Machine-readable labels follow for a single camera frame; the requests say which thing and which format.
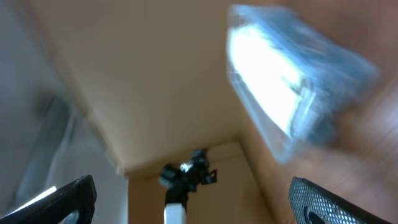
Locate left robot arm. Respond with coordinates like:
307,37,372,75
159,149,218,224

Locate clear plastic storage bin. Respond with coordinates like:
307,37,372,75
226,4,379,163

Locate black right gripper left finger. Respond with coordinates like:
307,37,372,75
1,175,97,224

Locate cream cloth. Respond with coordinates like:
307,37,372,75
228,25,302,136

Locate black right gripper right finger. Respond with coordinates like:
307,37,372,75
289,177,390,224

